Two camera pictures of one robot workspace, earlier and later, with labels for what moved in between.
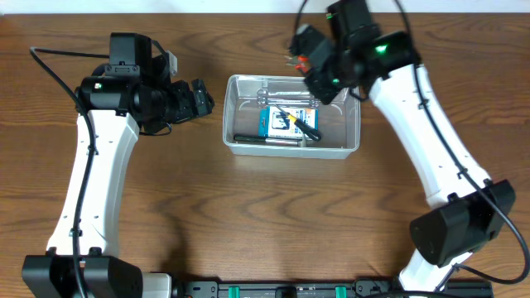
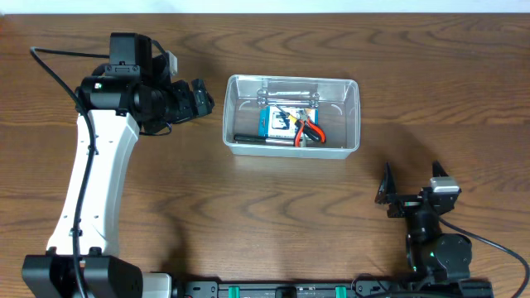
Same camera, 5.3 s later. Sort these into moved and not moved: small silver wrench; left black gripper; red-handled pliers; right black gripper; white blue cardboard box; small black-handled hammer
Moved: right black gripper; red-handled pliers
Not moved: small silver wrench; small black-handled hammer; left black gripper; white blue cardboard box
